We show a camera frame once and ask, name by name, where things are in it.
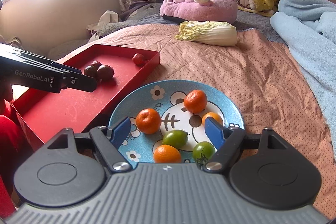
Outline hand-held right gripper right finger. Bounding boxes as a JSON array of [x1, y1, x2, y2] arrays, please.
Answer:
[[204, 117, 290, 170]]

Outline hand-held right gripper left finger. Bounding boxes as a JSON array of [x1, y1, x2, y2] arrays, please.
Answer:
[[46, 116, 132, 172]]

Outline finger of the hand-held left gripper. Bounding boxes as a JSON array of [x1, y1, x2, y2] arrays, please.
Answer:
[[49, 61, 83, 75], [62, 72, 98, 93]]

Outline dark brown tomato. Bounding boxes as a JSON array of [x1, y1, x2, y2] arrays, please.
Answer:
[[84, 65, 98, 78], [97, 65, 114, 81]]

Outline small orange kumquat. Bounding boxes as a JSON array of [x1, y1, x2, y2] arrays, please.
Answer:
[[202, 112, 223, 128]]

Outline green tomato with stem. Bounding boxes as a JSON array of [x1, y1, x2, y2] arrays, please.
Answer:
[[192, 141, 216, 164]]

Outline red tray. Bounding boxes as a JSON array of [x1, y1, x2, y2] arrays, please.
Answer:
[[10, 44, 160, 151]]

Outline large tangerine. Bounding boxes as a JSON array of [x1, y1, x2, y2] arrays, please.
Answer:
[[136, 108, 161, 135], [183, 90, 208, 114], [153, 144, 182, 164]]

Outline small red fruit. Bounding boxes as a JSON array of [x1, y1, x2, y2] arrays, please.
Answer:
[[132, 53, 145, 65]]

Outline blue cartoon bear plate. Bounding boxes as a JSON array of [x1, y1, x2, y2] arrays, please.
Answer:
[[108, 80, 245, 169]]

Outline person's left hand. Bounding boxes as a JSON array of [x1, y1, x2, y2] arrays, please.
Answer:
[[0, 84, 13, 109]]

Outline grey fuzzy pillow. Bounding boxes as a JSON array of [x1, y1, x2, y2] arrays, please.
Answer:
[[96, 22, 137, 37]]

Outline white plastic bag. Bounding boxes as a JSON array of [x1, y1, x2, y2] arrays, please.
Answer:
[[87, 10, 121, 43]]

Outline orange dotted bed cover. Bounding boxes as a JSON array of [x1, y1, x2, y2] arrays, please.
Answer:
[[56, 22, 336, 219]]

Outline person's red pants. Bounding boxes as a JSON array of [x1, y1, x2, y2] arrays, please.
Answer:
[[0, 101, 32, 211]]

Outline grey plush toy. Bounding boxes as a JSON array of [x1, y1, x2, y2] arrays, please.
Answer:
[[119, 2, 164, 22]]

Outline napa cabbage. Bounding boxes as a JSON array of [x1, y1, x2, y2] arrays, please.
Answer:
[[175, 21, 237, 46]]

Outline grey bed sheet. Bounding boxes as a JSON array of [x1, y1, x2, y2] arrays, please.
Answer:
[[97, 7, 286, 43]]

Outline pink plush toy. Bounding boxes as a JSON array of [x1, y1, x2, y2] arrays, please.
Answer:
[[160, 0, 238, 24]]

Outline light blue fleece blanket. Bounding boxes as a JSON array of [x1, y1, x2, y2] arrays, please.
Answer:
[[270, 0, 336, 161]]

